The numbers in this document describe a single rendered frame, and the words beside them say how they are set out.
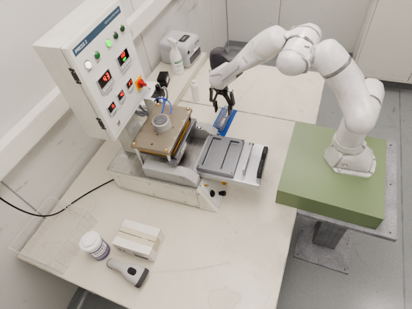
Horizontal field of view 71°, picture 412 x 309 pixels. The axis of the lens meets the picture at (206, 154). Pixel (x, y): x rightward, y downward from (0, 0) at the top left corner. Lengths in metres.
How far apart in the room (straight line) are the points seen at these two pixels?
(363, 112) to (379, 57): 2.07
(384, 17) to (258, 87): 1.40
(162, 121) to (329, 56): 0.68
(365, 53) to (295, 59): 2.12
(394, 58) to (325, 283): 2.08
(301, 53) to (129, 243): 1.00
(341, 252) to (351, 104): 1.27
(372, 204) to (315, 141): 0.38
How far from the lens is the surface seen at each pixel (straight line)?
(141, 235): 1.31
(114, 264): 1.33
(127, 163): 1.43
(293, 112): 1.82
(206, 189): 1.31
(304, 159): 1.43
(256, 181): 1.21
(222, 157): 1.25
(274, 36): 1.15
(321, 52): 1.09
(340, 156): 1.37
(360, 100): 1.15
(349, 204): 1.36
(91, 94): 1.07
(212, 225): 1.36
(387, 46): 3.14
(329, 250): 2.18
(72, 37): 1.03
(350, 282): 2.16
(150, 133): 1.26
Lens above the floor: 1.98
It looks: 51 degrees down
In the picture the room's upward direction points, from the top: 10 degrees counter-clockwise
